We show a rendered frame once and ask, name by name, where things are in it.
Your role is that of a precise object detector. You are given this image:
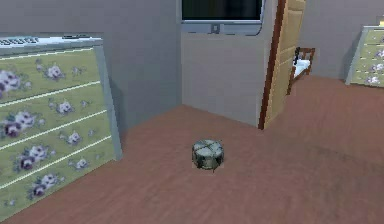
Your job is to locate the tan wooden room door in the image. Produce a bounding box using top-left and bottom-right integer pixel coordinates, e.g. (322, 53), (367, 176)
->
(258, 0), (307, 131)

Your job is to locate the grey framed television set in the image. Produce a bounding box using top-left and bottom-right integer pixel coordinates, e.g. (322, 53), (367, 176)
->
(180, 0), (267, 36)

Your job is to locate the brown wooden chair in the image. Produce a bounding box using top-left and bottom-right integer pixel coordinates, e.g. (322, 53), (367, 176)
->
(286, 46), (316, 96)

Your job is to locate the green floral chest of drawers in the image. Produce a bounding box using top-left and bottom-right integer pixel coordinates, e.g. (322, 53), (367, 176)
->
(0, 36), (123, 222)
(344, 25), (384, 88)

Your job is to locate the grey flat keyboard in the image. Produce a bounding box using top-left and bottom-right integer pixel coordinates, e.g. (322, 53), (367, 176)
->
(0, 37), (40, 47)

